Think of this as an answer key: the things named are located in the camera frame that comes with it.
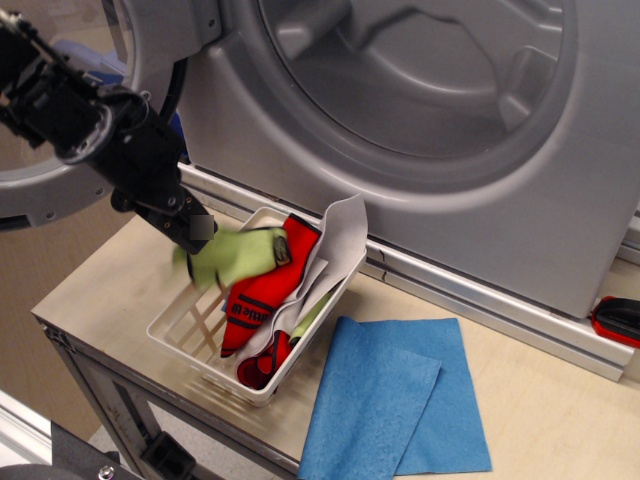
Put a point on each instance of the blue folded cloth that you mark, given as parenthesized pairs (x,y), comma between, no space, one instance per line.
(396,398)

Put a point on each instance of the green cloth in basket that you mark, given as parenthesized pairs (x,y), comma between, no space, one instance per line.
(308,319)

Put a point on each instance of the grey toy washing machine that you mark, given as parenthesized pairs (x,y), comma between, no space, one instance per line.
(499,139)

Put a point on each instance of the metal table frame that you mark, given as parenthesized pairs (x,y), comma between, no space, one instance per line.
(123,398)

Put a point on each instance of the red and black tool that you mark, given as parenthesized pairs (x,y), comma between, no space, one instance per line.
(617,319)

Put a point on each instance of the white plastic laundry basket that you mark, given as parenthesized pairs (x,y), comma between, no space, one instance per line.
(192,327)

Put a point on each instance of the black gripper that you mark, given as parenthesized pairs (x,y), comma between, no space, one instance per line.
(140,160)

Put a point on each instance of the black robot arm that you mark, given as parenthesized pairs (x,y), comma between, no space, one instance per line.
(47,100)

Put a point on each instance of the green sock with black trim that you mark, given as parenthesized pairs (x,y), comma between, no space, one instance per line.
(233,256)

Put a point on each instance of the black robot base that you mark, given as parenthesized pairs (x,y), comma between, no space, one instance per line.
(35,454)

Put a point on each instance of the red sock with black trim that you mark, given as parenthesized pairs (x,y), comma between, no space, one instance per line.
(253,301)

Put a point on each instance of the white cloth in basket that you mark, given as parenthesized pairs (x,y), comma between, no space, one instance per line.
(334,258)

